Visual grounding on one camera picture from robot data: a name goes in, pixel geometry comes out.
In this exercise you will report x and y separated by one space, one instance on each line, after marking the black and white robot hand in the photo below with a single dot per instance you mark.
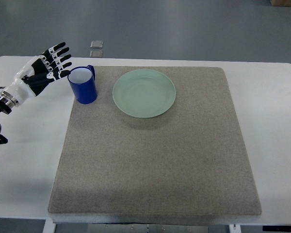
52 65

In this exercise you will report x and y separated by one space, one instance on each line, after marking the blue mug white inside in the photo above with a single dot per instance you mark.
82 82

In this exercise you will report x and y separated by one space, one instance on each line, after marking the lower floor outlet plate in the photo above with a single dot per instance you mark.
96 53

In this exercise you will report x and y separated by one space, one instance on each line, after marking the floor outlet plate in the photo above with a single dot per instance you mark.
96 53
96 45

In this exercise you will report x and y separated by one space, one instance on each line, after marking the upper floor outlet plate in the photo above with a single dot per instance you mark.
96 45

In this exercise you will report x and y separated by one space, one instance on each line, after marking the light green plate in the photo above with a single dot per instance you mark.
144 93

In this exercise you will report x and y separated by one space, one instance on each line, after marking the beige felt mat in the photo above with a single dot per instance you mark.
189 161

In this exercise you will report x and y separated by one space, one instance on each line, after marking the cardboard box corner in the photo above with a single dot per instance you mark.
281 3

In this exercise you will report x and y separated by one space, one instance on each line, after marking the white table frame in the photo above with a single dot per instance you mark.
50 227

